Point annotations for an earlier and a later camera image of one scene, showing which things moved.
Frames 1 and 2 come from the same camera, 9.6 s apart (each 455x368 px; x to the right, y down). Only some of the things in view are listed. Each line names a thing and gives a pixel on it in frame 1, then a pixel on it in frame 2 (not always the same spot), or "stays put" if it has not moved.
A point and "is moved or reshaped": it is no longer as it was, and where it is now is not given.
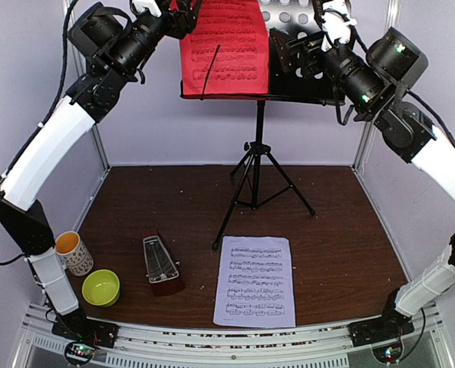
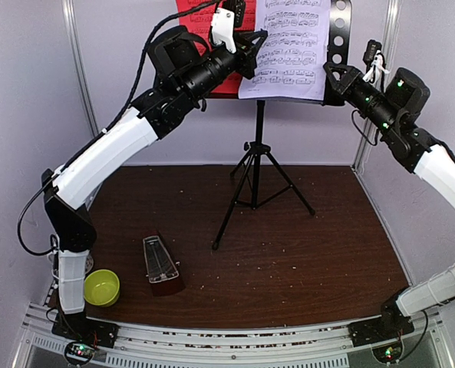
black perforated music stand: x=262 y=179 is moved or reshaped
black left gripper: x=182 y=21 to x=248 y=52
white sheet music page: x=255 y=282 to x=290 y=64
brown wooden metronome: x=162 y=270 stays put
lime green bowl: x=101 y=287 stays put
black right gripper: x=288 y=51 to x=345 y=83
